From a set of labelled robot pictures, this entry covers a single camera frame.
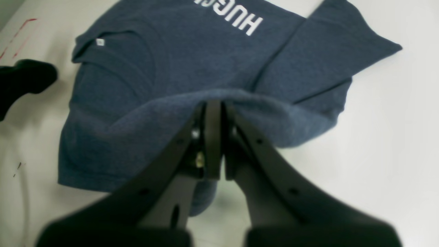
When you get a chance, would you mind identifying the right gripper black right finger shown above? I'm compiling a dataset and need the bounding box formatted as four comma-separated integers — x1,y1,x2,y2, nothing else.
224,103,402,247

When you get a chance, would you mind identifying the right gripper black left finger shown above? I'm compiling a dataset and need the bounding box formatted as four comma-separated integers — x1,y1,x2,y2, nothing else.
37,101,223,247

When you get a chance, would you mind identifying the dark blue printed T-shirt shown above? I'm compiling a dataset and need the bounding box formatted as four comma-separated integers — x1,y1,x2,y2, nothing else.
58,0,403,216

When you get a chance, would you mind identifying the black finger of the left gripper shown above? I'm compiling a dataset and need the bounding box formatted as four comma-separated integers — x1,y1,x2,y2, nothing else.
0,59,58,121

